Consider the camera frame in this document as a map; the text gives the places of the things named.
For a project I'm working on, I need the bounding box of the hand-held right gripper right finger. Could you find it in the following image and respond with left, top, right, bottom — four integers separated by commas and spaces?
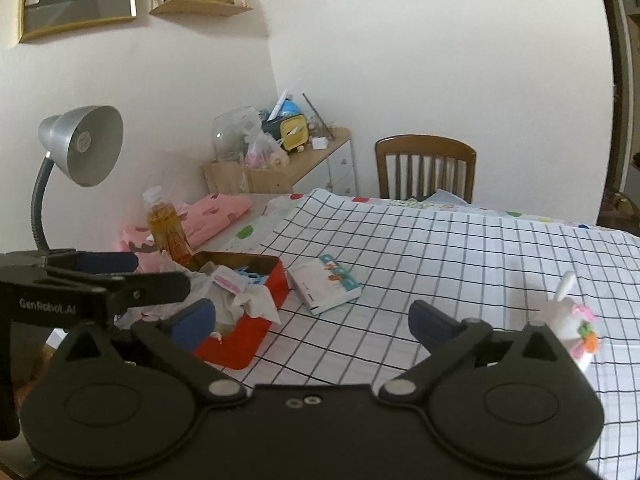
378, 300, 576, 403

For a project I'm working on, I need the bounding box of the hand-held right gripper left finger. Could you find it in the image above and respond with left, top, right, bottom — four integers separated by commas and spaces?
50, 299, 251, 403

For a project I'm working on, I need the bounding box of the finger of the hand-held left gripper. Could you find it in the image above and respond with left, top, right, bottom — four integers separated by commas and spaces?
46, 270, 192, 312
0, 248, 140, 282

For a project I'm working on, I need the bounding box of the red storage box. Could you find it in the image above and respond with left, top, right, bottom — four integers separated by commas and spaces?
191, 251, 292, 372

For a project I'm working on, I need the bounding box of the white black-checked tablecloth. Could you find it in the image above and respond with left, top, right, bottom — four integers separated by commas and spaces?
220, 187, 640, 480

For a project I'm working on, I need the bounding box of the amber drink bottle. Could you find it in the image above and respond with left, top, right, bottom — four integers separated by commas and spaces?
142, 186, 195, 267

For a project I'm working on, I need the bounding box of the pink printed cloth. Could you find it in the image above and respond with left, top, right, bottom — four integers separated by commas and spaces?
114, 193, 254, 272

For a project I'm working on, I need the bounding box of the fox print tissue pack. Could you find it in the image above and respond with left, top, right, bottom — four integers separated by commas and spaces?
289, 253, 363, 317

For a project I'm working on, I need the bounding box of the grey desk lamp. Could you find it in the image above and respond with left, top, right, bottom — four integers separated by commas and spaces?
30, 105, 125, 256

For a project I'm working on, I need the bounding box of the paper sheet on chair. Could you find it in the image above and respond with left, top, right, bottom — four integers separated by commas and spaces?
429, 188, 469, 206

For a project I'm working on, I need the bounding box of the cardboard box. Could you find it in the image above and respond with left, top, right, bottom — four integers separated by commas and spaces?
202, 159, 292, 196

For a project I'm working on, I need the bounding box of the white plush rabbit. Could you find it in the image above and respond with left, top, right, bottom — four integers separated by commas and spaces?
544, 271, 602, 375

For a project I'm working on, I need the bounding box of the brown wooden chair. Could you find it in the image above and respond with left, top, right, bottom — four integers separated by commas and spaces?
374, 135, 478, 204

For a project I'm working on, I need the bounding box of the clear glass jar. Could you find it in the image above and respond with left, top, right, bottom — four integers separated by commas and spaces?
212, 106, 262, 164

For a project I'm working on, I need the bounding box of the plastic bag with pink contents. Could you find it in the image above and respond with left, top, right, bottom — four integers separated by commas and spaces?
243, 132, 291, 169

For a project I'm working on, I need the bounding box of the wood-top white sideboard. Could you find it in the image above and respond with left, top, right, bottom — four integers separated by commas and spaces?
202, 127, 359, 197

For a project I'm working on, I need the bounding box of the yellow and blue tissue holder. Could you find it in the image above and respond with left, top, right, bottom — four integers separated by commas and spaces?
261, 99, 312, 154

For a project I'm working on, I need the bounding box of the dark diffuser stick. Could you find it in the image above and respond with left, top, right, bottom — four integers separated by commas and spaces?
302, 92, 337, 139

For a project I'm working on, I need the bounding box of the gold framed picture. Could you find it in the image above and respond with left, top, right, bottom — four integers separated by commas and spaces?
18, 0, 138, 44

